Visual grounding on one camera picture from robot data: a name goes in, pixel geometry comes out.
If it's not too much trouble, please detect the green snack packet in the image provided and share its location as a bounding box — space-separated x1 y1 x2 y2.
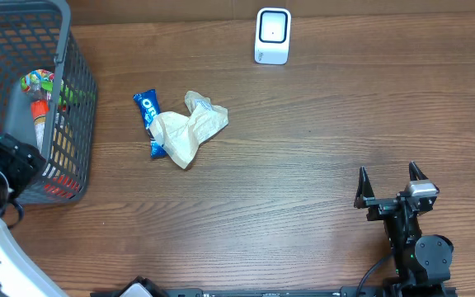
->
20 69 96 106

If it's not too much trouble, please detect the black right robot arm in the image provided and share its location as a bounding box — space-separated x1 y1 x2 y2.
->
354 161 454 296

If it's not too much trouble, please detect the white barcode scanner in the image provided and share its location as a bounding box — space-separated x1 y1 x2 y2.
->
254 7 292 65

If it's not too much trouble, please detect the blue Oreo cookie pack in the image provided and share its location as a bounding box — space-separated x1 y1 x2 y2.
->
133 89 167 158

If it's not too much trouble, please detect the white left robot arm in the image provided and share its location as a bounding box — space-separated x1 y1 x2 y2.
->
0 134 66 296

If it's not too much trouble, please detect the beige paper bag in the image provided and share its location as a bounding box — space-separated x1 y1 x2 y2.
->
149 91 229 169

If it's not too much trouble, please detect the red snack packet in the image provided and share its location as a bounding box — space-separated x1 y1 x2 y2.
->
31 100 49 151

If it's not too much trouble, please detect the dark grey plastic basket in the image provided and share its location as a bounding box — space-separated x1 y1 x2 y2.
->
0 0 98 204

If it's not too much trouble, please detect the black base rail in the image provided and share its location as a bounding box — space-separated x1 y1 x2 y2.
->
89 276 392 297

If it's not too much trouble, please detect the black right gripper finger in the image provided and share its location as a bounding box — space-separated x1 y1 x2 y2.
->
355 166 375 202
408 161 428 182

